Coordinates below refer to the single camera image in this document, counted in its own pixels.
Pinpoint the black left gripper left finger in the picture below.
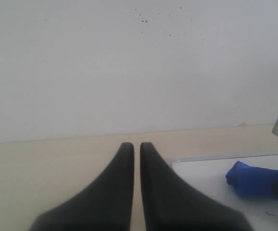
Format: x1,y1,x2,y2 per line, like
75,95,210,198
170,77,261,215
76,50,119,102
30,142,134,231

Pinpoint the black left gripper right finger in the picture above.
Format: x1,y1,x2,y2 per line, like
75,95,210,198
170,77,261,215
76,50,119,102
140,142,252,231

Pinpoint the blue microfibre cloth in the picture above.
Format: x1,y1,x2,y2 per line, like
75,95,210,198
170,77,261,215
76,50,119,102
225,161,278,199

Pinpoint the white board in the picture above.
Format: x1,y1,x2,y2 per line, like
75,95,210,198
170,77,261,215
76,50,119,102
167,153,278,231

